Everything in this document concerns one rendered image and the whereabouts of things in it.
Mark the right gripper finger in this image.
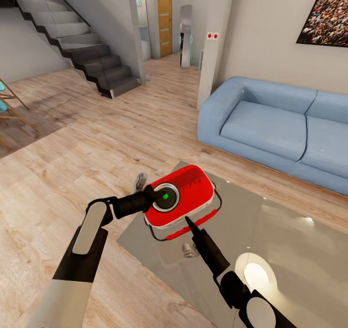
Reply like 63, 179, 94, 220
185, 216, 200, 236

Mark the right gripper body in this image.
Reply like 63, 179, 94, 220
192, 229, 221, 264

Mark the radio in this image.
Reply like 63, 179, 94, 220
145, 165, 222, 241

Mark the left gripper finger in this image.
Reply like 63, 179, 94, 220
155, 190, 167, 200

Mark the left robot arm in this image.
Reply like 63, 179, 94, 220
26, 172, 167, 328

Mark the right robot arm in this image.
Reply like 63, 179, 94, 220
182, 216, 297, 328

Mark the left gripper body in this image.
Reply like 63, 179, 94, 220
128, 184, 157, 214

